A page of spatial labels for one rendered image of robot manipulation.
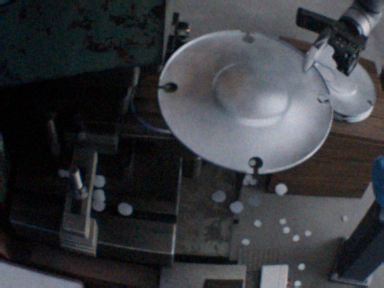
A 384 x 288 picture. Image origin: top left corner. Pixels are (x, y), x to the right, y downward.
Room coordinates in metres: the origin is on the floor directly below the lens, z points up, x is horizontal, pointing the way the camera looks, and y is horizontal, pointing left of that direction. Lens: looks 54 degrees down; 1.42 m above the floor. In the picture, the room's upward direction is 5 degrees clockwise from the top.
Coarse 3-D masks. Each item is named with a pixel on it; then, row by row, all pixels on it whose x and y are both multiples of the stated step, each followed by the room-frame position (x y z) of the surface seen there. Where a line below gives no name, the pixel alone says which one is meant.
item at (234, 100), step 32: (224, 32) 0.70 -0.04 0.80; (192, 64) 0.61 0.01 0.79; (224, 64) 0.62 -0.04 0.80; (256, 64) 0.62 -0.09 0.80; (288, 64) 0.64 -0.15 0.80; (160, 96) 0.54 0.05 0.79; (192, 96) 0.54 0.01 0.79; (224, 96) 0.54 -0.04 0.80; (256, 96) 0.55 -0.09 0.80; (288, 96) 0.56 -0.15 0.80; (192, 128) 0.49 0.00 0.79; (224, 128) 0.49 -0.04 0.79; (256, 128) 0.49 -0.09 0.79; (288, 128) 0.50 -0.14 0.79; (320, 128) 0.50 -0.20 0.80; (224, 160) 0.44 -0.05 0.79; (288, 160) 0.44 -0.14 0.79
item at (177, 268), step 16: (0, 240) 0.30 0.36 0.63; (16, 240) 0.32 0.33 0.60; (32, 240) 0.32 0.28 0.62; (0, 256) 0.28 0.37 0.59; (16, 256) 0.28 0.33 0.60; (32, 256) 0.29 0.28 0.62; (48, 256) 0.30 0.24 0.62; (64, 256) 0.31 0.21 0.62; (80, 256) 0.32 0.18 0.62; (96, 256) 0.32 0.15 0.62; (64, 272) 0.28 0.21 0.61; (80, 272) 0.28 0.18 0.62; (96, 272) 0.29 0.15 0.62; (112, 272) 0.30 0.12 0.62; (128, 272) 0.30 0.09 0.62; (144, 272) 0.31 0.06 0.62; (160, 272) 0.31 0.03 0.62; (176, 272) 0.31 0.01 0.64; (192, 272) 0.31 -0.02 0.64; (208, 272) 0.31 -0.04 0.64; (224, 272) 0.31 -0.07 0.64; (240, 272) 0.31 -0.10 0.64; (256, 272) 0.32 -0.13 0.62
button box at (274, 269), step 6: (264, 270) 0.32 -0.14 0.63; (270, 270) 0.32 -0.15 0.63; (276, 270) 0.32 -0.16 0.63; (282, 270) 0.32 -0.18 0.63; (264, 276) 0.31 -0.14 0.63; (270, 276) 0.31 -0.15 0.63; (276, 276) 0.31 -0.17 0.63; (282, 276) 0.31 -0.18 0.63; (264, 282) 0.30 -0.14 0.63; (270, 282) 0.30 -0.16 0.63; (276, 282) 0.30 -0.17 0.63; (282, 282) 0.29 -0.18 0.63
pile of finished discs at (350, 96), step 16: (336, 80) 1.04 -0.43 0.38; (352, 80) 1.06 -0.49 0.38; (368, 80) 1.09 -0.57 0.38; (320, 96) 0.97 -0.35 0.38; (336, 96) 0.98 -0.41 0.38; (352, 96) 0.99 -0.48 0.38; (368, 96) 1.01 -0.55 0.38; (336, 112) 0.92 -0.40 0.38; (352, 112) 0.93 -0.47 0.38; (368, 112) 0.94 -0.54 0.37
